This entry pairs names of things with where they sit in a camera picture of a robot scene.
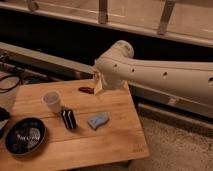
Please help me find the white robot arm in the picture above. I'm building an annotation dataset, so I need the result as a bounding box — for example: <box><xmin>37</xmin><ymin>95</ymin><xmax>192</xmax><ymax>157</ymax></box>
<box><xmin>94</xmin><ymin>40</ymin><xmax>213</xmax><ymax>107</ymax></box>

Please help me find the black white striped eraser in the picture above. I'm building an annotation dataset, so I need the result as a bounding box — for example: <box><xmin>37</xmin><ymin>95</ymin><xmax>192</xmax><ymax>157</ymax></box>
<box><xmin>61</xmin><ymin>110</ymin><xmax>77</xmax><ymax>130</ymax></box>

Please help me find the small dark red object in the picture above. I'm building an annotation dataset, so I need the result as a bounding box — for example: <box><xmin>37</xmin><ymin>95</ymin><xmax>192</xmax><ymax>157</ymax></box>
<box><xmin>78</xmin><ymin>87</ymin><xmax>94</xmax><ymax>94</ymax></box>

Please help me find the blue sponge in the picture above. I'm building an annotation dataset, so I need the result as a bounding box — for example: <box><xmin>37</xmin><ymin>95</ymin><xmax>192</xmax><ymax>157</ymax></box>
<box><xmin>87</xmin><ymin>112</ymin><xmax>109</xmax><ymax>130</ymax></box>

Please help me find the wooden cutting board table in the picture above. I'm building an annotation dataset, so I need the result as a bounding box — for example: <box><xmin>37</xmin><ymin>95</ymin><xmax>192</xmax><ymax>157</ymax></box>
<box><xmin>0</xmin><ymin>80</ymin><xmax>149</xmax><ymax>171</ymax></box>

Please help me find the translucent plastic cup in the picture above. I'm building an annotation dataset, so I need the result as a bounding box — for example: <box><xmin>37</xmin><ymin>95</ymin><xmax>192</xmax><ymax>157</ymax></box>
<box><xmin>42</xmin><ymin>91</ymin><xmax>62</xmax><ymax>114</ymax></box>

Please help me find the black round bowl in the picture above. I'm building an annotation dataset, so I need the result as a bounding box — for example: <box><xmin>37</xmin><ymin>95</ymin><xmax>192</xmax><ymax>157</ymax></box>
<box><xmin>5</xmin><ymin>117</ymin><xmax>46</xmax><ymax>156</ymax></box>

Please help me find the black object at left edge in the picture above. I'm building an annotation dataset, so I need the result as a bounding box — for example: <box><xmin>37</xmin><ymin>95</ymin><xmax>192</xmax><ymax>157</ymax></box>
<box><xmin>0</xmin><ymin>106</ymin><xmax>11</xmax><ymax>139</ymax></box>

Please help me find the black cable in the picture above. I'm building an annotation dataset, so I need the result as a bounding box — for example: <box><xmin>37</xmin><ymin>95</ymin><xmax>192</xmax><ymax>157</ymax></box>
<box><xmin>0</xmin><ymin>73</ymin><xmax>23</xmax><ymax>94</ymax></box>

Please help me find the metal window rail frame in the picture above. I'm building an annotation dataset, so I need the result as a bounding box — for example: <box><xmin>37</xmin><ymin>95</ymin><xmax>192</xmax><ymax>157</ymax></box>
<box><xmin>0</xmin><ymin>0</ymin><xmax>213</xmax><ymax>48</ymax></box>

